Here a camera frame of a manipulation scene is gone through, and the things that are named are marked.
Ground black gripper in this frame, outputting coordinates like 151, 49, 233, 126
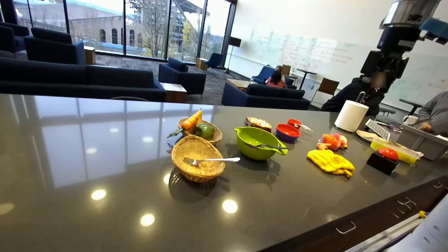
359, 49, 410, 82

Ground brown bread piece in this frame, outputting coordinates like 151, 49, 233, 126
243, 116, 273, 133

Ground red bowl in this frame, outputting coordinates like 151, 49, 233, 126
274, 122, 301, 144

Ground green plastic bowl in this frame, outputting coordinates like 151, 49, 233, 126
232, 126, 289, 162

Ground white paper towel roll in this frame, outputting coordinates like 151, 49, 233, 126
333, 99, 369, 134

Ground wooden chair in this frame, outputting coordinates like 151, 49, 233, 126
309, 77, 341, 108

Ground person in grey shirt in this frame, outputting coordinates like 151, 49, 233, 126
413, 89, 448, 137

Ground white plate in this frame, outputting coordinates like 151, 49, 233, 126
355, 129, 382, 143

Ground small round table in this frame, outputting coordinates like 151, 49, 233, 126
295, 67, 319, 91

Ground grey plastic bin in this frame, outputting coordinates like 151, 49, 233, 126
396, 123, 448, 162

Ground red toy ball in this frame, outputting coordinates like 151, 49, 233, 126
376, 147, 400, 164

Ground yellow clear plastic container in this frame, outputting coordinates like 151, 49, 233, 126
369, 137, 425, 166

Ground pink orange plush toy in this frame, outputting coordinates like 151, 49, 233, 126
315, 133, 350, 152

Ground black block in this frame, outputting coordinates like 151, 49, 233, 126
365, 152, 399, 176

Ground person in pink top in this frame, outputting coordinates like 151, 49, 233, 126
264, 68, 287, 89

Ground yellow knitted cloth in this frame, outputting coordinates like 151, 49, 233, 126
305, 148, 355, 179

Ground bright blue chair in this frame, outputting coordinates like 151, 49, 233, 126
250, 64, 277, 85

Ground dark blue low sofa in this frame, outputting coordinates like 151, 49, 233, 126
219, 81, 312, 112

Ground green plastic utensil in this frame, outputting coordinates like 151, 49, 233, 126
250, 141, 289, 157

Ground low wooden coffee table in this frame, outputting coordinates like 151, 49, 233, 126
225, 77, 257, 91

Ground black speaker on stand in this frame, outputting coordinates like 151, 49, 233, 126
225, 36, 243, 73

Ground white rod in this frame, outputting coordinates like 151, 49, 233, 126
345, 210, 427, 252

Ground small dark blue chair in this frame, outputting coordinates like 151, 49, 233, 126
205, 52, 225, 70

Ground white paper sheets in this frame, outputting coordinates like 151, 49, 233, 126
385, 193, 448, 252

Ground wooden box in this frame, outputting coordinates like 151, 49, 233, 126
194, 56, 210, 71
82, 45, 98, 66

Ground small wicker basket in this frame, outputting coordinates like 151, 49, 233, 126
176, 116, 224, 145

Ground green toy fruit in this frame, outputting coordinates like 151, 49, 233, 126
193, 122, 215, 140

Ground metal spoon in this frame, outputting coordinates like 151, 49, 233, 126
182, 155, 242, 168

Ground dark blue armchair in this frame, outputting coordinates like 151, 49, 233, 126
156, 57, 208, 96

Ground orange toy carrot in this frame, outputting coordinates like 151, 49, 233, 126
179, 109, 204, 134

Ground large wicker basket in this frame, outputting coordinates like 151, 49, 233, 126
169, 134, 226, 183

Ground white top side table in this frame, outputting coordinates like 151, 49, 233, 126
159, 81, 189, 102

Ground long dark blue sofa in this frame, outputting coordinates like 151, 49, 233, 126
0, 56, 168, 102

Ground wire rack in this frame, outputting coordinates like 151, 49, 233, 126
364, 117, 393, 141

